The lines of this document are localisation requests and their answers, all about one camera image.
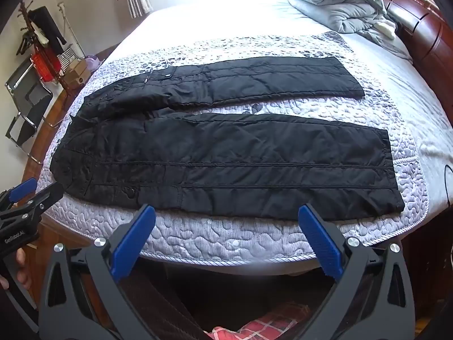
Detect person's left hand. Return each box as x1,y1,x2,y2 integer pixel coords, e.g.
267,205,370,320
13,247,35,287

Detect black folding chair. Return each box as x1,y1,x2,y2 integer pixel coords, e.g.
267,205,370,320
4,57,54,141

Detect small white cloth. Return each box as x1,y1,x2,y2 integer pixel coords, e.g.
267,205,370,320
374,19,398,40

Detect grey duvet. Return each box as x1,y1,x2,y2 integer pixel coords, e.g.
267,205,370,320
285,0,413,61

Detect cardboard box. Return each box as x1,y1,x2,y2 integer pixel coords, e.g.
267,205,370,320
65,58,90,84

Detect light blue bed sheet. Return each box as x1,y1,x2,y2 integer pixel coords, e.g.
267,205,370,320
101,0,453,220

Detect purple cloth bundle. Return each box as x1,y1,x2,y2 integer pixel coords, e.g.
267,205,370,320
85,55,104,72

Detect white wire rack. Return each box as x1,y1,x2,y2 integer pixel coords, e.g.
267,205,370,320
57,2,86,78

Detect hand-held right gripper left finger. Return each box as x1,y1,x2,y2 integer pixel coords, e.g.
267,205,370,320
38,203,209,340

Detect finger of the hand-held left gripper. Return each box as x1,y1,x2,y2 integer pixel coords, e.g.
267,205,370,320
0,177,38,208
0,183,65,226

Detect red bag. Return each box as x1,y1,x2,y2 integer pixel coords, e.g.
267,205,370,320
31,51,59,83

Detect black padded pants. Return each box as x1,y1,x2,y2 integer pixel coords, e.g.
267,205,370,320
50,56,406,220

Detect black hanging garment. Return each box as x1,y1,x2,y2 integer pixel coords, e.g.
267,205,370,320
28,6,66,54

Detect wooden headboard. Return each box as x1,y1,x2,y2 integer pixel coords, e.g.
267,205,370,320
364,0,453,89

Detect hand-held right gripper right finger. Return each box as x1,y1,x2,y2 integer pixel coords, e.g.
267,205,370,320
279,203,416,340

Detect quilted lilac bedspread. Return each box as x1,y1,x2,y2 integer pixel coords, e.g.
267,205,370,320
37,30,430,260

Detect wooden coat rack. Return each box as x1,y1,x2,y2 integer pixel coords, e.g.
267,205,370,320
16,0,71,90

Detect red plaid cloth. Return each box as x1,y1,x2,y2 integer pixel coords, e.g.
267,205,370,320
209,303,302,340

